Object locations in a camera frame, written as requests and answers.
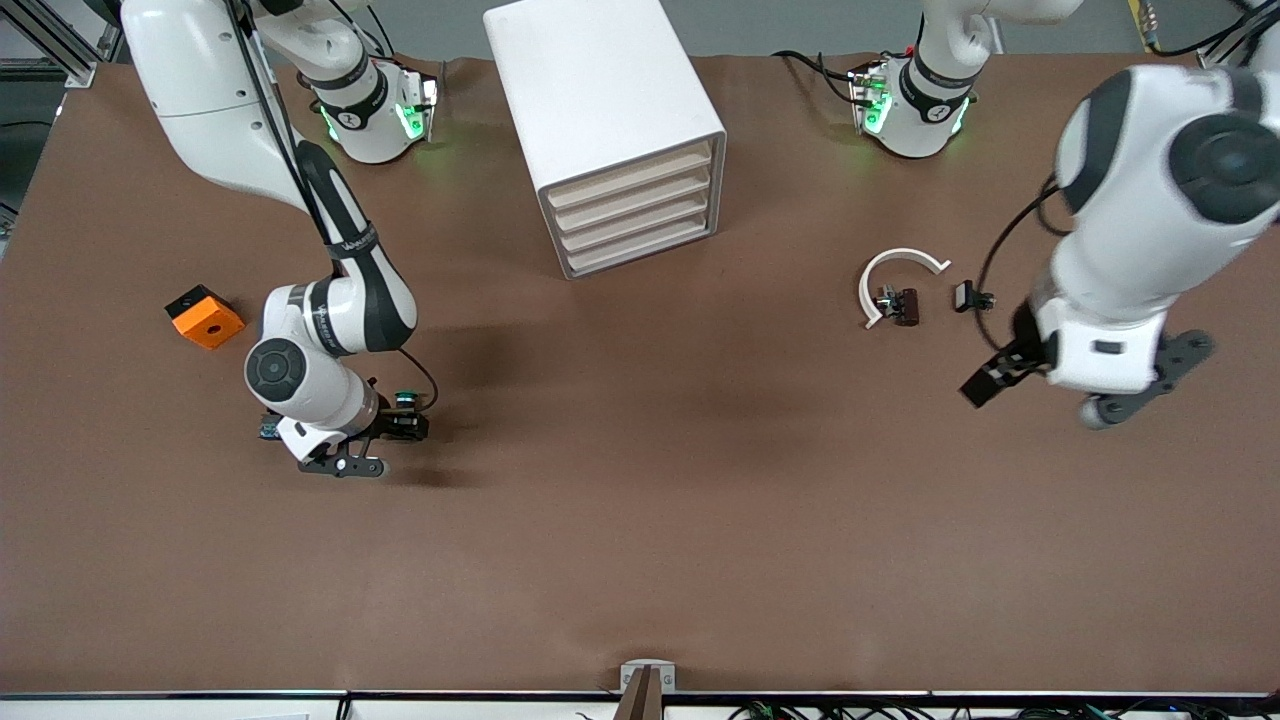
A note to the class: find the dark brown cylinder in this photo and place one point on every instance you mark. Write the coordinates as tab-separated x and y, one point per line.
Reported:
908	307

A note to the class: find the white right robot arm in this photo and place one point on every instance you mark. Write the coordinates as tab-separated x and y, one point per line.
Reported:
200	100

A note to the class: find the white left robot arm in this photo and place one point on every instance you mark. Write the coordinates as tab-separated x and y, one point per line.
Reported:
1130	250

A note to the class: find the white table edge strip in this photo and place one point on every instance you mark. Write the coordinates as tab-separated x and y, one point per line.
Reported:
200	708

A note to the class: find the green cap push button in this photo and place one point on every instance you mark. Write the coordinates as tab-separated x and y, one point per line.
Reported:
405	399

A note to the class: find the brown table mat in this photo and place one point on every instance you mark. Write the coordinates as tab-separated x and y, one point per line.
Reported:
640	550

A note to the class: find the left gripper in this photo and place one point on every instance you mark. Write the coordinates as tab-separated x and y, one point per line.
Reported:
1008	367

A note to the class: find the chrome angle valve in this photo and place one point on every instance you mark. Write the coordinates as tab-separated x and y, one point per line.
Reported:
886	300

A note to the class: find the grey metal bracket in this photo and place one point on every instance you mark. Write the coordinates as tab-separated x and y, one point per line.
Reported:
648	672

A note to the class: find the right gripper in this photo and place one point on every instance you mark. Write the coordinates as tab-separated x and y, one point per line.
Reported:
396	427

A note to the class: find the aluminium frame profile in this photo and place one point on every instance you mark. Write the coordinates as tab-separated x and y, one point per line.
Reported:
1213	62
75	68

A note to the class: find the orange and black box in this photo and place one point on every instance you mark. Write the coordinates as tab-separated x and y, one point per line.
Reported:
210	325

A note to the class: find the yellow cap push button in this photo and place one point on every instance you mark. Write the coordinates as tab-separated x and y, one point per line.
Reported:
268	430

